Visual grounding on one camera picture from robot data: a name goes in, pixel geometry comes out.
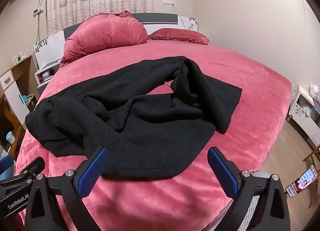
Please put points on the black knit garment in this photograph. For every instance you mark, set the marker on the black knit garment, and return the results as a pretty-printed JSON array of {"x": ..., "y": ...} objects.
[{"x": 140, "y": 126}]

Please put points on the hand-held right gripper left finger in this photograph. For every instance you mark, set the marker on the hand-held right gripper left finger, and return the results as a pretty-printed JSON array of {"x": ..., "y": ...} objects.
[{"x": 92, "y": 171}]

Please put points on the grey white headboard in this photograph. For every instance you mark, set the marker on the grey white headboard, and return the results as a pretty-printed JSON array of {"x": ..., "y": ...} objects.
[{"x": 160, "y": 18}]

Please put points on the white floral bedside table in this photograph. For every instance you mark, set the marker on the white floral bedside table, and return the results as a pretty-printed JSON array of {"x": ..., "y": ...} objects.
[{"x": 303, "y": 113}]

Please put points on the white teal jar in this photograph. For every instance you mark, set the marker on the white teal jar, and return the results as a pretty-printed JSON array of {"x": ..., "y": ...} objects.
[{"x": 10, "y": 137}]

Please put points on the wooden chair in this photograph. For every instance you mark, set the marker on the wooden chair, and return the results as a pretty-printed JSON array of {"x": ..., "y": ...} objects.
[{"x": 312, "y": 156}]

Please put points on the wooden white cabinet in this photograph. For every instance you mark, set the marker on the wooden white cabinet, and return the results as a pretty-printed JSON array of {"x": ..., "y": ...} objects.
[{"x": 12, "y": 88}]

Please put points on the white teapot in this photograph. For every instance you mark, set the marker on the white teapot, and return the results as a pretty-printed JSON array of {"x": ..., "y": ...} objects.
[{"x": 313, "y": 91}]

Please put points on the flat pink pillow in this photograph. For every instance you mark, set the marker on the flat pink pillow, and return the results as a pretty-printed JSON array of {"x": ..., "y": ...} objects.
[{"x": 178, "y": 35}]

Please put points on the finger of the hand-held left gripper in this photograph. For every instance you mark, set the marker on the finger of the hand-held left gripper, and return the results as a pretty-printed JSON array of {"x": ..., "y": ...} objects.
[{"x": 32, "y": 167}]

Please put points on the pink bed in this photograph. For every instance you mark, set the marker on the pink bed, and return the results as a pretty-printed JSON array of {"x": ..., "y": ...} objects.
[{"x": 250, "y": 83}]

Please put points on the smartphone with lit screen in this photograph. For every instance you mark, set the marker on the smartphone with lit screen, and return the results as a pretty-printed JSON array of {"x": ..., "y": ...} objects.
[{"x": 301, "y": 181}]

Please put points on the blue box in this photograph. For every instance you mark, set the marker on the blue box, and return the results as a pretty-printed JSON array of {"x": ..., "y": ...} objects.
[{"x": 5, "y": 167}]

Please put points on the white wall socket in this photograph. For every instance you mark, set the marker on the white wall socket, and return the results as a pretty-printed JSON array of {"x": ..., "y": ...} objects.
[
  {"x": 168, "y": 2},
  {"x": 38, "y": 11}
]

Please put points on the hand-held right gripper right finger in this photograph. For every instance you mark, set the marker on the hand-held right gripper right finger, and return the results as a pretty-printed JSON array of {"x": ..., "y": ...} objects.
[{"x": 223, "y": 171}]

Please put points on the large puffy pink pillow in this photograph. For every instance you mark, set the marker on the large puffy pink pillow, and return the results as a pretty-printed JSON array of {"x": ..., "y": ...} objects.
[{"x": 105, "y": 33}]

